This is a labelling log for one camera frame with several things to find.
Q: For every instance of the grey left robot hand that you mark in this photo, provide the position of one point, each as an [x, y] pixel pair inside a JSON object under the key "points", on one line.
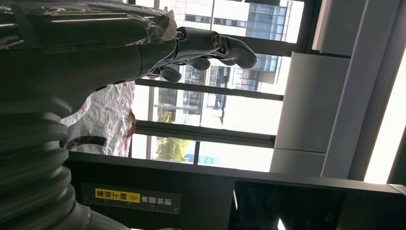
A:
{"points": [[79, 47]]}

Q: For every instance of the crumpled grey parcel black band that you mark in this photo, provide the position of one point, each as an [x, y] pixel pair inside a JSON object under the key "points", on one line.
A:
{"points": [[104, 117]]}

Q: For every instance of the black inbound scanner machine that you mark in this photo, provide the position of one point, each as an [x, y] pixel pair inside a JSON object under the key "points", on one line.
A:
{"points": [[206, 190]]}

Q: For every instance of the green tree outside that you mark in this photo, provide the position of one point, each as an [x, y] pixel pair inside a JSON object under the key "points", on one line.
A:
{"points": [[174, 149]]}

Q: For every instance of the building beyond window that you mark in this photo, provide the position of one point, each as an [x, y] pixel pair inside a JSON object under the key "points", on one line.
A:
{"points": [[234, 12]]}

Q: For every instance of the yellow black label sticker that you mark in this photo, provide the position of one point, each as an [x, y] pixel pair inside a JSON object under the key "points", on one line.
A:
{"points": [[131, 198]]}

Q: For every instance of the bright ceiling light panel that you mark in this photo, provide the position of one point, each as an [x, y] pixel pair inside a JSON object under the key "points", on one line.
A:
{"points": [[387, 133]]}

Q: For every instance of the dark window frame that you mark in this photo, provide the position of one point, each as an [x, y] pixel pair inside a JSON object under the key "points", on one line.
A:
{"points": [[206, 133]]}

